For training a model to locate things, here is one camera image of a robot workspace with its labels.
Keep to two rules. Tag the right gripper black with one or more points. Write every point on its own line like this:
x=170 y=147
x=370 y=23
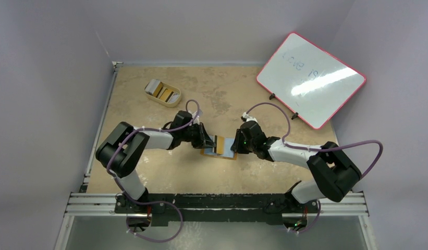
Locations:
x=239 y=142

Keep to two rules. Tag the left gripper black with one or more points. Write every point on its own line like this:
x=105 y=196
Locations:
x=203 y=137

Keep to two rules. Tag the orange leather card holder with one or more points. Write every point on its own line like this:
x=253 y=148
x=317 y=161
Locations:
x=228 y=153

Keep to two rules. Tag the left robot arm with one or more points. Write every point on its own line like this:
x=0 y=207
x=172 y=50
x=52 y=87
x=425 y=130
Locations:
x=121 y=151

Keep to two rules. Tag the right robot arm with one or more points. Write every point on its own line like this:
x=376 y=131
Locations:
x=334 y=174

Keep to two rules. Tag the beige oval card tray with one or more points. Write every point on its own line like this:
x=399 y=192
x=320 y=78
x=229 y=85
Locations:
x=169 y=96

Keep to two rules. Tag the stack of cards in tray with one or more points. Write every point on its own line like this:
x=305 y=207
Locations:
x=154 y=87

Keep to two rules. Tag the pink framed whiteboard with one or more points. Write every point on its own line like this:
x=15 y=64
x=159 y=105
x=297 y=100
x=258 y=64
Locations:
x=309 y=81

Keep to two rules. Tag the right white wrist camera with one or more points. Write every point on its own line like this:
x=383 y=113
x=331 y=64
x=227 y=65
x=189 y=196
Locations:
x=246 y=118

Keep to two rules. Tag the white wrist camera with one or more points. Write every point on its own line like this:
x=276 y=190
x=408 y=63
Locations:
x=246 y=118
x=196 y=116

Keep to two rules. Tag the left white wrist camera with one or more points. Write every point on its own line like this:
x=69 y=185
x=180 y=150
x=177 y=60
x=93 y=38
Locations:
x=196 y=116

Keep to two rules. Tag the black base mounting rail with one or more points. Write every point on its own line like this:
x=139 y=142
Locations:
x=271 y=209

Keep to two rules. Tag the aluminium table frame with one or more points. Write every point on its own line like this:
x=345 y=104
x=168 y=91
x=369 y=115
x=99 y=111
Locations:
x=180 y=147

